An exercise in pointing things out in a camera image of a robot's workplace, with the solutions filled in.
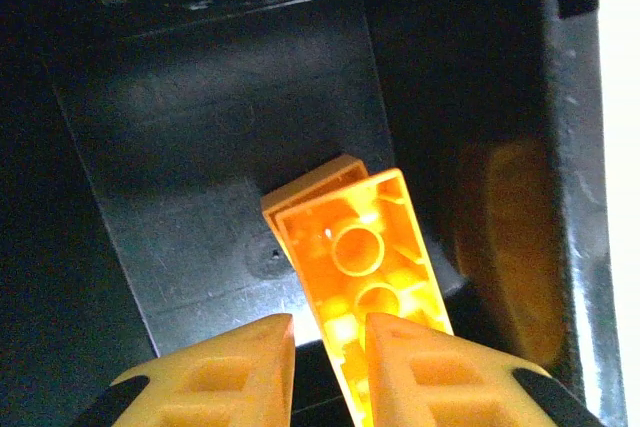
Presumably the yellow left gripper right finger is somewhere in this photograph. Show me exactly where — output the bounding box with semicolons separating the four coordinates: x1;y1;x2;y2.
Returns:
364;310;604;427

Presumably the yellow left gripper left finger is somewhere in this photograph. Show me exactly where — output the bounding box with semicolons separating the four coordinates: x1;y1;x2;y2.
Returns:
69;313;296;427

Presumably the yellow rectangular lego brick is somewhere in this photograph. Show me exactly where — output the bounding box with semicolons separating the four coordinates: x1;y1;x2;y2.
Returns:
273;167;455;427

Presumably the black plastic container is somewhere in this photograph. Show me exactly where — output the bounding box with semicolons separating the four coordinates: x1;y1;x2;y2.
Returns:
0;0;629;427

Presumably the white plastic container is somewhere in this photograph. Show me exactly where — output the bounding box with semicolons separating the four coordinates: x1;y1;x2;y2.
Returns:
592;0;640;427

